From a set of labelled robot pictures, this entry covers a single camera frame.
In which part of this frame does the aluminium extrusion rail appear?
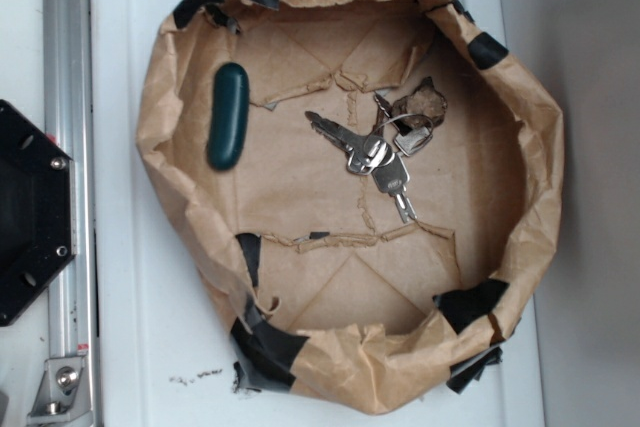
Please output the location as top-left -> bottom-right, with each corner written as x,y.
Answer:
43,0 -> 101,426

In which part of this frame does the black octagonal mount plate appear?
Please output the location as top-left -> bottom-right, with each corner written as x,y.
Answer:
1,100 -> 75,327

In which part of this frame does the metal key ring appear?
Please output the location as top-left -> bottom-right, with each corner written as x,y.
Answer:
363,112 -> 434,168

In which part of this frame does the metal corner bracket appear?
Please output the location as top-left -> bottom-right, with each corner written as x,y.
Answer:
26,356 -> 94,426

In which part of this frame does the small silver key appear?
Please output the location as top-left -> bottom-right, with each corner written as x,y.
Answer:
394,127 -> 433,156

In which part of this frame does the brown crumpled debris piece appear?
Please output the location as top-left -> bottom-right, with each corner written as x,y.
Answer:
392,77 -> 448,129

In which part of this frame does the dark green plastic pickle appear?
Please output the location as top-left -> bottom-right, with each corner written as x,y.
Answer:
207,62 -> 249,171

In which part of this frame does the brown paper bag tray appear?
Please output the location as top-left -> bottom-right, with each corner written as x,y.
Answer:
136,0 -> 564,414

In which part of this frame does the silver key pointing left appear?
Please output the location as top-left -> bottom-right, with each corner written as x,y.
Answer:
305,111 -> 372,175

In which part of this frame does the silver key pointing down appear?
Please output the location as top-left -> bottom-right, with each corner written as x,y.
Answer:
372,154 -> 418,223

